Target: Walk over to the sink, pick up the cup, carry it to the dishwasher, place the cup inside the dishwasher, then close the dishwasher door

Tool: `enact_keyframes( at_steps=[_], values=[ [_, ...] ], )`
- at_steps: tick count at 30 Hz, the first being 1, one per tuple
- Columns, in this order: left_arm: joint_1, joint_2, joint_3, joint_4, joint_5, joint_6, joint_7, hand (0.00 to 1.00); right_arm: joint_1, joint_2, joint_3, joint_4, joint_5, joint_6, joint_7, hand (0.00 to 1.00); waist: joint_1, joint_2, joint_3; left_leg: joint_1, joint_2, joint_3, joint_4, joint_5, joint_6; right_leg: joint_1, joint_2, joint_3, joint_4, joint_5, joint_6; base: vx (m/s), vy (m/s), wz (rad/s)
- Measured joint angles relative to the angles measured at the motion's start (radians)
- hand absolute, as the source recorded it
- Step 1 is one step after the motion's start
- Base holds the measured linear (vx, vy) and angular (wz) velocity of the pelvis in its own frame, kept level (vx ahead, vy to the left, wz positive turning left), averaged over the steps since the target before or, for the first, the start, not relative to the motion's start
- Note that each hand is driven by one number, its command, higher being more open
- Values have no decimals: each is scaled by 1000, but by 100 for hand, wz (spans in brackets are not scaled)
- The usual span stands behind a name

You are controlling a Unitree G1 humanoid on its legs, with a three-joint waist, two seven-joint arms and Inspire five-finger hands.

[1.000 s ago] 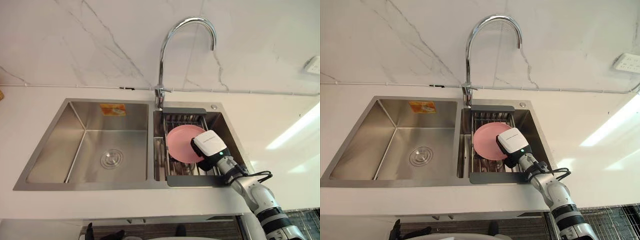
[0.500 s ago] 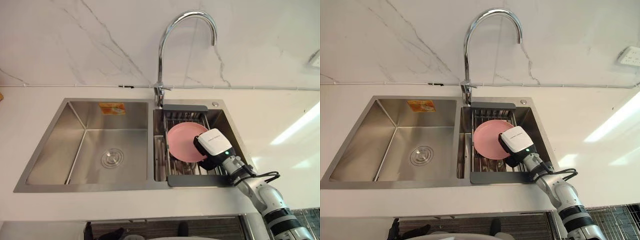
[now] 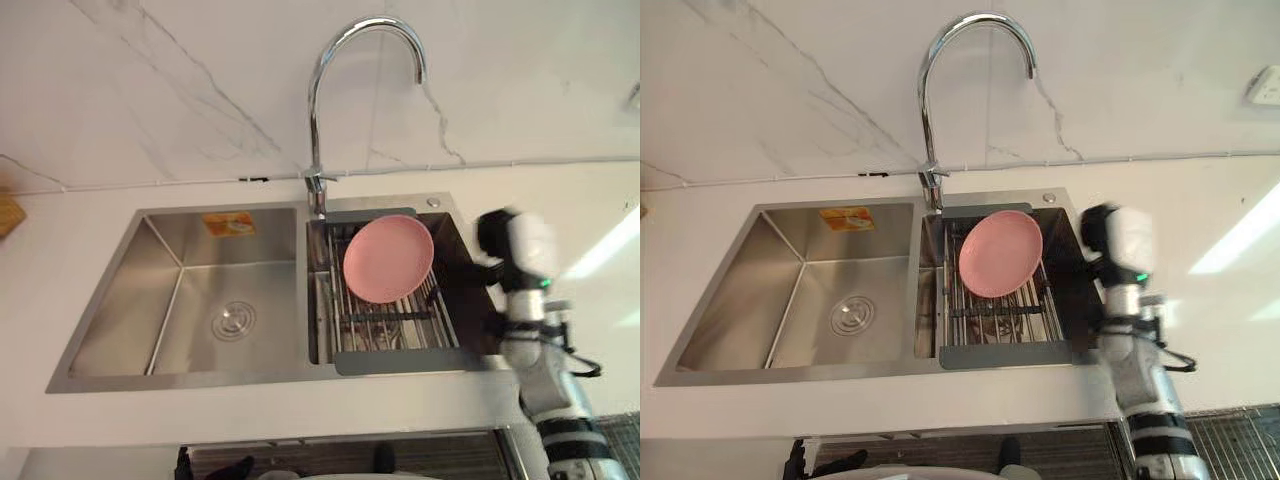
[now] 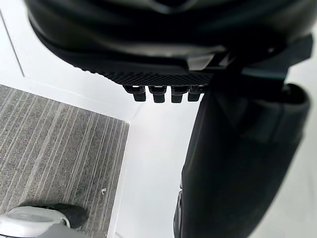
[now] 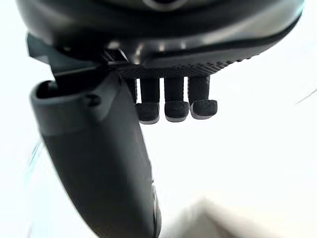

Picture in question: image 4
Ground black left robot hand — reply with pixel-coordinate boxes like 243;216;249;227
24;0;314;238

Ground white cabinet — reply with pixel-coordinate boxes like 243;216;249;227
0;0;199;238

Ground dark robot foot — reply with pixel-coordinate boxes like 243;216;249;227
18;202;89;229

